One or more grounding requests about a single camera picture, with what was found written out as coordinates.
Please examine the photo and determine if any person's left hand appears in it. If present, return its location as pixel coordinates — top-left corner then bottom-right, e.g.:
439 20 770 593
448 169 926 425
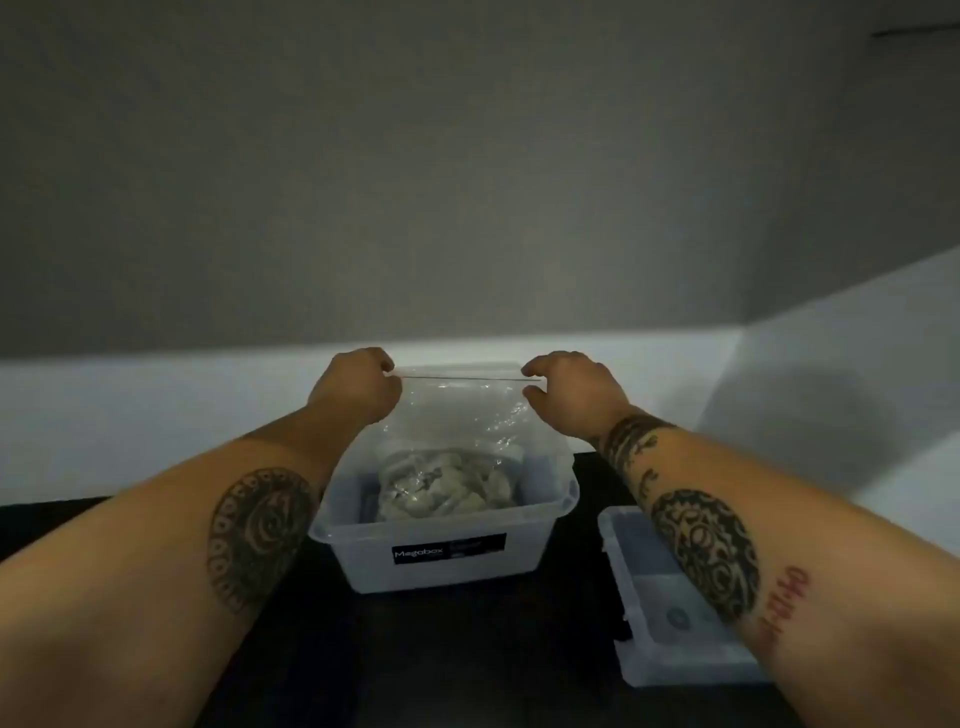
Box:
305 347 404 444

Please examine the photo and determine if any person's right hand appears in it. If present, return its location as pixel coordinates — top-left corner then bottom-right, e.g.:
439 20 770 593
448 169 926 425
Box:
521 350 635 444

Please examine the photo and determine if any clear plastic bag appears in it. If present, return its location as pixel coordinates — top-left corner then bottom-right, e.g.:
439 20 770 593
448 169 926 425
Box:
359 365 575 524

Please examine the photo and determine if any small clear plastic bin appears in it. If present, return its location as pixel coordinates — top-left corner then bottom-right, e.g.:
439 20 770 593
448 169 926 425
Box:
598 506 774 688

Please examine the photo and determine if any person's left forearm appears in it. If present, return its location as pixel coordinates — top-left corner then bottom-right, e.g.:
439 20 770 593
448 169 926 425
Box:
0 408 354 728

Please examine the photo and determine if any person's right forearm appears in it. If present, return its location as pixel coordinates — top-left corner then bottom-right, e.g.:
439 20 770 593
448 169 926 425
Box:
584 408 960 728

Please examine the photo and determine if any large clear storage box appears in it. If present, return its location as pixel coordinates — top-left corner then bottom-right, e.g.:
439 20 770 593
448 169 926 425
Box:
308 442 580 595

